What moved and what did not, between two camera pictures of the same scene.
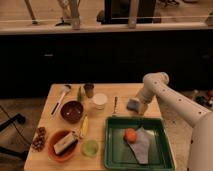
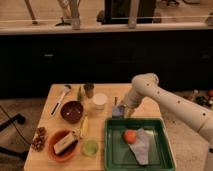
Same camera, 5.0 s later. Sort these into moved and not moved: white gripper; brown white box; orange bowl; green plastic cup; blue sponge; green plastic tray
Moved: white gripper; blue sponge
Not moved: green plastic tray; brown white box; green plastic cup; orange bowl
